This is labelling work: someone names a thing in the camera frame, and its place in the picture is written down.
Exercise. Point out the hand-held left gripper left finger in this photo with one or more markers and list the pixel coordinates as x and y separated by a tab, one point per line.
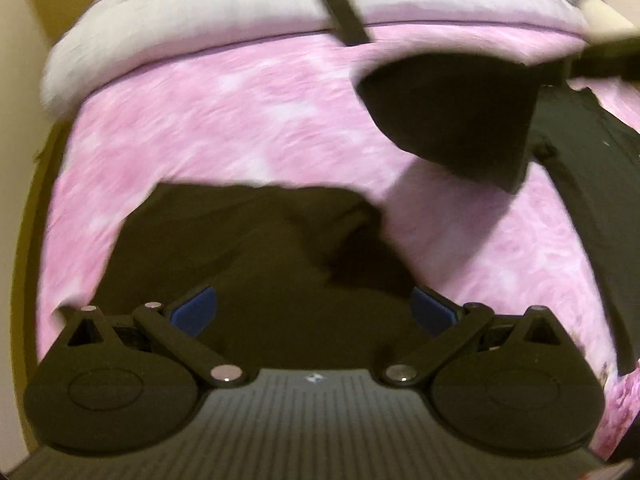
195	310

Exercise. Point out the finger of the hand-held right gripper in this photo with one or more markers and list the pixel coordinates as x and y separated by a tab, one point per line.
605	57

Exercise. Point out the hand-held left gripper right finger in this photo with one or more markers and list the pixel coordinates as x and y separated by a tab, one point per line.
432	310

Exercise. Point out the black garment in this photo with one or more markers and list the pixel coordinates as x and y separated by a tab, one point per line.
250	245

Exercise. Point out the pink rose blanket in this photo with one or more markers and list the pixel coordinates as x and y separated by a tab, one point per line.
225	125

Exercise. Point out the smartphone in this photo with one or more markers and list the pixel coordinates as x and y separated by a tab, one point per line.
345	17

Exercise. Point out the grey striped quilt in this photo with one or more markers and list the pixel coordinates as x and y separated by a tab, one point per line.
200	15

